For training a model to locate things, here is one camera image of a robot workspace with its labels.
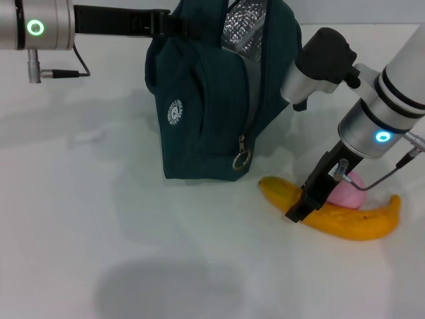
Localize dark teal insulated lunch bag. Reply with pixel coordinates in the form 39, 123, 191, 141
143, 0, 308, 182

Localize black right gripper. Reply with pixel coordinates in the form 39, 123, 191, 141
285, 140, 365, 224

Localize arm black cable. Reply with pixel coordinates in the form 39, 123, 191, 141
27, 43, 92, 84
335, 130, 425, 192

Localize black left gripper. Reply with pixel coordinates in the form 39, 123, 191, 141
72, 4, 201, 38

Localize yellow banana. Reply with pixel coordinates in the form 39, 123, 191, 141
258, 175, 402, 242

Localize pink peach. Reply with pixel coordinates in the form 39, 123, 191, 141
326, 171, 368, 211

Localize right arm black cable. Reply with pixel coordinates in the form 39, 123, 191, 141
335, 130, 425, 192

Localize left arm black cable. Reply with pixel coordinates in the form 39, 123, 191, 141
27, 43, 92, 84

